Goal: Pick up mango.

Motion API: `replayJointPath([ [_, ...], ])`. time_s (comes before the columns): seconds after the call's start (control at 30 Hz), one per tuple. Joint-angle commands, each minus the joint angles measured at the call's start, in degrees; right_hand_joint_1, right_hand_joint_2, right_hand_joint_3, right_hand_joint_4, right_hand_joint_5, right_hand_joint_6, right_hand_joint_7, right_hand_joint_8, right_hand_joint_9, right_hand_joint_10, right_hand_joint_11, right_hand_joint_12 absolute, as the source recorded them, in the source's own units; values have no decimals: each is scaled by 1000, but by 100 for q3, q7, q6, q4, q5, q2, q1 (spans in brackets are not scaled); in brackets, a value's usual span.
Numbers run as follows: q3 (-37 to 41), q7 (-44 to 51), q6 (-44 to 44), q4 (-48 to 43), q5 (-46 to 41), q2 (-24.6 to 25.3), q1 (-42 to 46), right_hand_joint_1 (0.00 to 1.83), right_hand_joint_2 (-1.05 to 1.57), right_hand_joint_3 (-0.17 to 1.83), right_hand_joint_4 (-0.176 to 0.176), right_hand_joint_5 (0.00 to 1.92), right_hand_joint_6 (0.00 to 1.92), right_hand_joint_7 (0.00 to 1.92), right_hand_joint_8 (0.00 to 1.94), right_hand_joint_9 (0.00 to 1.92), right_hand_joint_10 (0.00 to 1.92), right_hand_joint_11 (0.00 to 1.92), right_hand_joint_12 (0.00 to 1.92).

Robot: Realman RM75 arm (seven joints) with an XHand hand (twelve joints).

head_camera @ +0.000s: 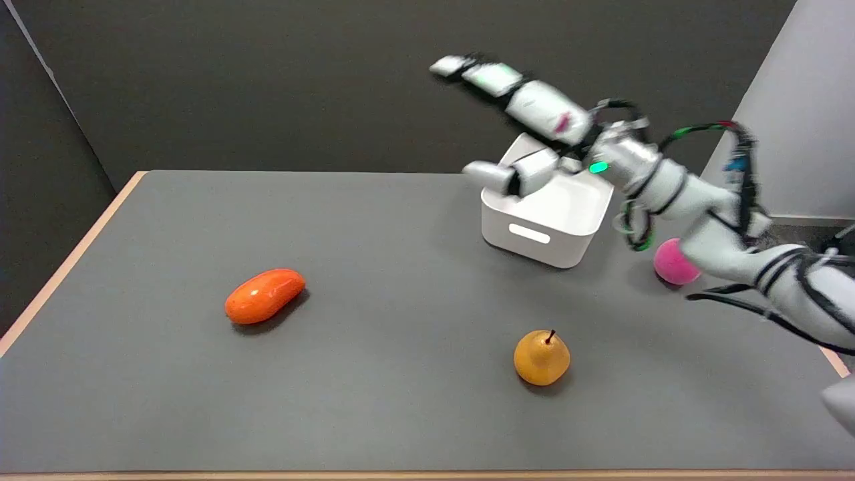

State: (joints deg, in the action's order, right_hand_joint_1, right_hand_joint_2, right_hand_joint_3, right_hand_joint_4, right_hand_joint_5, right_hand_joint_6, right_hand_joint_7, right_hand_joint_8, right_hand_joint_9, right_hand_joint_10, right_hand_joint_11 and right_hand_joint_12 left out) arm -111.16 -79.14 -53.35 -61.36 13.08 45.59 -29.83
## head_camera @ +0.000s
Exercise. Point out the orange red mango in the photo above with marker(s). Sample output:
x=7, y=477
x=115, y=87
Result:
x=264, y=296

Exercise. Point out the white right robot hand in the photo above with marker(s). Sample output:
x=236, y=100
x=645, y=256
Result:
x=544, y=110

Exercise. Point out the white plastic bin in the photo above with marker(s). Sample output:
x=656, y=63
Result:
x=554, y=214

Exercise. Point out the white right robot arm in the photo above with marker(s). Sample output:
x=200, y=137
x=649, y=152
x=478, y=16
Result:
x=725, y=234

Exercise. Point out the yellow pear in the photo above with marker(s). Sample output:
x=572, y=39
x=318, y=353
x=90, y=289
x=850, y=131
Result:
x=541, y=358

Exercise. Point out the pink ball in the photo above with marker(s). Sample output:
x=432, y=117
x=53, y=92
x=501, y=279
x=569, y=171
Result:
x=671, y=263

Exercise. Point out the white wall panel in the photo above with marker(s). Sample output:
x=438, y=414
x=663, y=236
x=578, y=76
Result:
x=795, y=113

